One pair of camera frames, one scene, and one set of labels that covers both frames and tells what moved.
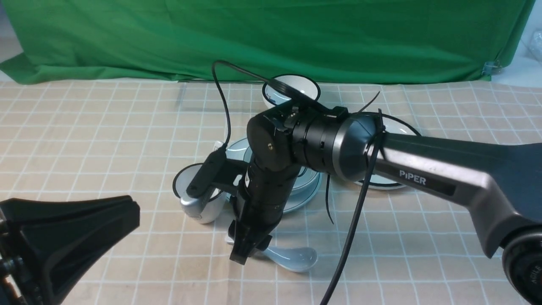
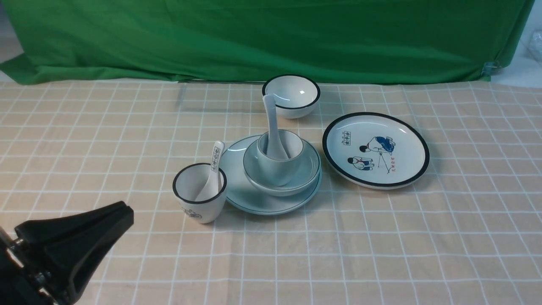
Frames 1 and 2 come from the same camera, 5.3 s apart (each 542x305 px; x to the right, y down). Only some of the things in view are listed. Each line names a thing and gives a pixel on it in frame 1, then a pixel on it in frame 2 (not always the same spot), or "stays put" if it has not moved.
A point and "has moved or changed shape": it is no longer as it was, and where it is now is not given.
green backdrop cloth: [334, 41] stays put
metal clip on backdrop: [491, 67] stays put
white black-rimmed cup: [206, 208] stays put
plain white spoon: [293, 259] has moved or changed shape
